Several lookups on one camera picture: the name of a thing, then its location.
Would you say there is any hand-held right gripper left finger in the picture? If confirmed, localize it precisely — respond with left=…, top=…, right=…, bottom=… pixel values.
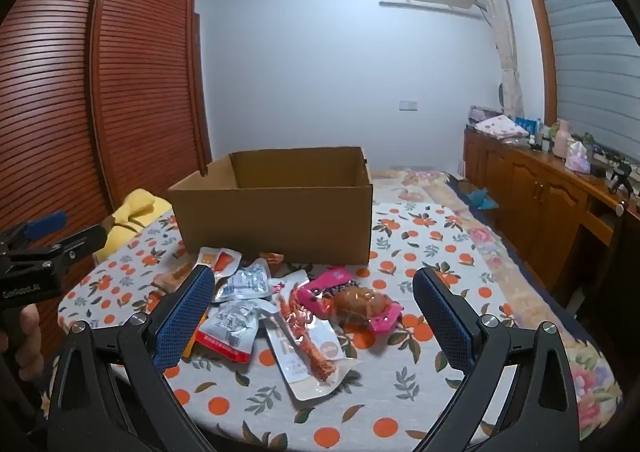
left=47, top=265, right=217, bottom=452

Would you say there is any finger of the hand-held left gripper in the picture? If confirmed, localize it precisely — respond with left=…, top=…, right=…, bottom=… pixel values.
left=37, top=223, right=109, bottom=273
left=0, top=211, right=69, bottom=255

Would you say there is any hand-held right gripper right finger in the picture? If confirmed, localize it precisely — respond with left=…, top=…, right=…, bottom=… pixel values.
left=412, top=266, right=583, bottom=452

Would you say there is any brown snack packet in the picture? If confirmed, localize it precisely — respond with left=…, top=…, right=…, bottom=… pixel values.
left=152, top=262, right=198, bottom=293

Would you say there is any silver packet with red edge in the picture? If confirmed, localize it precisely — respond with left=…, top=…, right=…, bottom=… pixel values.
left=195, top=299, right=278, bottom=364

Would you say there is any white packet with orange label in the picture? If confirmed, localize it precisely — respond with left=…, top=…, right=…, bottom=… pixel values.
left=196, top=247, right=243, bottom=277

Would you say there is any silver printed snack packet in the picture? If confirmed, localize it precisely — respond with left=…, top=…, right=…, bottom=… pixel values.
left=212, top=258, right=273, bottom=303

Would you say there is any pink drumstick snack packet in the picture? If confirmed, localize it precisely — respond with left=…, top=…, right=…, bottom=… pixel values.
left=299, top=267, right=405, bottom=335

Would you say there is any white chicken feet snack bag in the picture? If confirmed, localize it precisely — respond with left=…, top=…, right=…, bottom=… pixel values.
left=272, top=269, right=321, bottom=337

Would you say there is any long white spicy stick packet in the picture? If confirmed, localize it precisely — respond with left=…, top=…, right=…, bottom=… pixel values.
left=262, top=312, right=358, bottom=403

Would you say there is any brown cardboard box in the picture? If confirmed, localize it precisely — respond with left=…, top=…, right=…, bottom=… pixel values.
left=167, top=147, right=375, bottom=267

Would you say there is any person's left hand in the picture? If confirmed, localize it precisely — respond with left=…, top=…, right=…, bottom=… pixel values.
left=16, top=304, right=45, bottom=385

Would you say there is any yellow plush toy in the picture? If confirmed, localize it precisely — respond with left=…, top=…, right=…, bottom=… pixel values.
left=95, top=188, right=173, bottom=263

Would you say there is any orange fruit print tablecloth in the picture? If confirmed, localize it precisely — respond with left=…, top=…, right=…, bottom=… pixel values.
left=57, top=202, right=531, bottom=452

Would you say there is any floral bed blanket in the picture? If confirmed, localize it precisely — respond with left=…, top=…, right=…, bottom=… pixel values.
left=370, top=169, right=626, bottom=452

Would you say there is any teal cloth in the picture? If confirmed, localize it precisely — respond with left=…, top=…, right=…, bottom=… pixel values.
left=465, top=187, right=498, bottom=210

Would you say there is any long wooden cabinet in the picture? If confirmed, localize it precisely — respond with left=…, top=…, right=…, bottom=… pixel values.
left=462, top=127, right=640, bottom=327

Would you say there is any red-brown slatted wardrobe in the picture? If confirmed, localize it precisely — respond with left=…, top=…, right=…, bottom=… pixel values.
left=0, top=0, right=213, bottom=348

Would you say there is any folded floral cloth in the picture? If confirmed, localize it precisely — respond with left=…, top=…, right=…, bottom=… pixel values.
left=474, top=115, right=530, bottom=139

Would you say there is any row of small cosmetic bottles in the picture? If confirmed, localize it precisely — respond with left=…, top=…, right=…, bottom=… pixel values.
left=530, top=124, right=556, bottom=153

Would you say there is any folded purple cloth pile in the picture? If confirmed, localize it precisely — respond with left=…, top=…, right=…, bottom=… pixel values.
left=468, top=105, right=503, bottom=127

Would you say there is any lilac tissue bag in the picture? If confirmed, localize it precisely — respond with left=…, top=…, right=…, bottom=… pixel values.
left=565, top=141, right=593, bottom=175

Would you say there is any pink bottle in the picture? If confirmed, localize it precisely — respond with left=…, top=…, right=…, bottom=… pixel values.
left=552, top=119, right=573, bottom=157

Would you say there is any black mini tripod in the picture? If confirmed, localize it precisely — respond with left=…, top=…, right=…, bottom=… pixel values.
left=602, top=159, right=633, bottom=193

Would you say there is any pale patterned curtain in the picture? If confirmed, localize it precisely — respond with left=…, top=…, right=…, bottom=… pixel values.
left=472, top=0, right=526, bottom=125

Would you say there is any grey window blind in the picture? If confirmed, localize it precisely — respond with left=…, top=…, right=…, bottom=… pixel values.
left=527, top=0, right=640, bottom=173

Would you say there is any wooden window frame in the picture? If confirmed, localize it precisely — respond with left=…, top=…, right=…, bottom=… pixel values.
left=517, top=0, right=560, bottom=125

